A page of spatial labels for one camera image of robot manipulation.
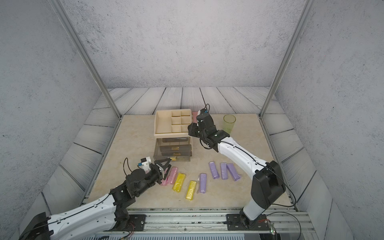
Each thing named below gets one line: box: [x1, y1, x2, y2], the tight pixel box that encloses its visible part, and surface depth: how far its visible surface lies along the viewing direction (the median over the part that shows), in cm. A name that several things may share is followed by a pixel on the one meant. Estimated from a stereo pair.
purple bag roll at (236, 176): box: [226, 163, 242, 182], surface depth 91 cm
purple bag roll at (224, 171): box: [220, 162, 228, 180], surface depth 91 cm
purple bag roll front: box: [199, 173, 207, 194], surface depth 87 cm
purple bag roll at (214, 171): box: [208, 161, 220, 179], surface depth 91 cm
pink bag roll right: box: [168, 166, 179, 185], surface depth 88 cm
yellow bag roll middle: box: [172, 172, 186, 193], surface depth 86 cm
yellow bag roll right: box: [186, 180, 197, 201], surface depth 84 cm
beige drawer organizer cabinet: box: [153, 109, 193, 150], surface depth 87 cm
